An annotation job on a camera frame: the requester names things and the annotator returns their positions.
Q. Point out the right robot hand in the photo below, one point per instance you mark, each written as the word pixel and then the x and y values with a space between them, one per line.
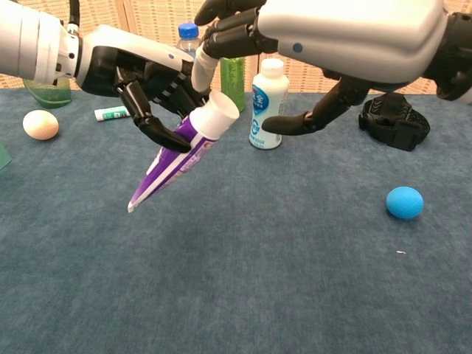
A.
pixel 350 37

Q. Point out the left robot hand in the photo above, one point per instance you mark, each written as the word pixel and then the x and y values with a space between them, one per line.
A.
pixel 121 51

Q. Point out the purple toothpaste tube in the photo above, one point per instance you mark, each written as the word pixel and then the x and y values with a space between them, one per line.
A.
pixel 173 169

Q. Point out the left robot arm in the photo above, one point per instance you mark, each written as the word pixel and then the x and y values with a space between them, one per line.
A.
pixel 29 44

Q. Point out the clear water bottle blue cap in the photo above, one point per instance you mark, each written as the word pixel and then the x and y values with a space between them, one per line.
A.
pixel 188 31

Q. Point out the green spray bottle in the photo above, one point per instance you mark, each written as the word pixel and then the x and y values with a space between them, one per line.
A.
pixel 48 94

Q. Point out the white yogurt drink bottle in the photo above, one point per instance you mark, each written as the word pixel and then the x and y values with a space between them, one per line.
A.
pixel 269 96

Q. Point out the bamboo folding screen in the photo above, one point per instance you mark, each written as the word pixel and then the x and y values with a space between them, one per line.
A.
pixel 147 18

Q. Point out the green white glue stick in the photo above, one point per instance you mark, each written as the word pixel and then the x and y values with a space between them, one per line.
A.
pixel 110 113

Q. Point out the pale pink egg ball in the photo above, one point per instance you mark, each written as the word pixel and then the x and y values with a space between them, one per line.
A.
pixel 40 124

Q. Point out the green drink can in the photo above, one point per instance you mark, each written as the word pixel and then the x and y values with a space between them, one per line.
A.
pixel 232 81

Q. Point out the teal product box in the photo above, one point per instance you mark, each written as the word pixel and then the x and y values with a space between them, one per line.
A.
pixel 3 156

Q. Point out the blue ball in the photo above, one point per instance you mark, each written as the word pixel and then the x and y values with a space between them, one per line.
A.
pixel 405 203

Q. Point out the blue table mat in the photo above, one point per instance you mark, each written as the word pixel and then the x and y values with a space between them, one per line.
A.
pixel 236 276

